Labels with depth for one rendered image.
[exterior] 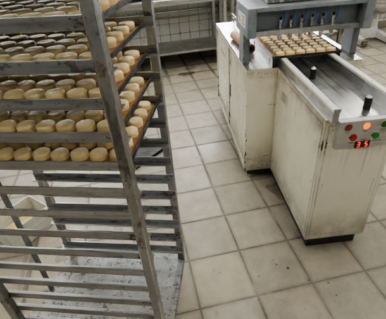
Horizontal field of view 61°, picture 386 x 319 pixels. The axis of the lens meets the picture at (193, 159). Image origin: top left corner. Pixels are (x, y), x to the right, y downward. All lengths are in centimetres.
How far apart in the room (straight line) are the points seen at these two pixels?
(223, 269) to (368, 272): 76
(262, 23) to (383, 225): 141
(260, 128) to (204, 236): 80
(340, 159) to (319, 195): 23
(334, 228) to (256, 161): 74
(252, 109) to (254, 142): 26
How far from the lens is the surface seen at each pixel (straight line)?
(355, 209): 197
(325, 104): 156
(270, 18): 212
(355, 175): 180
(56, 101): 85
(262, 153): 239
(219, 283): 188
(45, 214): 112
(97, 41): 72
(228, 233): 210
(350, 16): 231
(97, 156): 94
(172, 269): 177
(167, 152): 135
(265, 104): 220
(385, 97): 174
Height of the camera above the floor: 155
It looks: 35 degrees down
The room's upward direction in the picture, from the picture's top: 5 degrees counter-clockwise
